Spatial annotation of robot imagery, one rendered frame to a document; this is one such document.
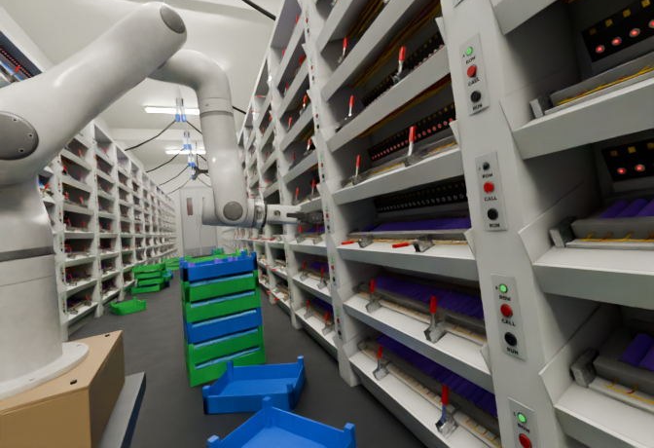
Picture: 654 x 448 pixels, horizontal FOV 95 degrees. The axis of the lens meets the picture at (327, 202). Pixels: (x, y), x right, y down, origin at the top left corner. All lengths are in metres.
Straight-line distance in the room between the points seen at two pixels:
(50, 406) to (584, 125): 0.78
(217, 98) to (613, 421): 0.94
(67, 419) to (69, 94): 0.51
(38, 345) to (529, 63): 0.89
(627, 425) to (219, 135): 0.89
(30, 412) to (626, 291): 0.75
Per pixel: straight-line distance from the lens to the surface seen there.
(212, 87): 0.89
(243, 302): 1.40
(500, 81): 0.55
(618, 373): 0.59
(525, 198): 0.52
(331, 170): 1.11
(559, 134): 0.50
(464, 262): 0.61
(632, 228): 0.53
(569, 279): 0.51
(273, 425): 1.10
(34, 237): 0.67
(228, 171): 0.78
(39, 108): 0.67
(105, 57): 0.78
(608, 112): 0.48
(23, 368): 0.69
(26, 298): 0.67
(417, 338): 0.78
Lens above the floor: 0.57
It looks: 4 degrees up
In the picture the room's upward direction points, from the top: 6 degrees counter-clockwise
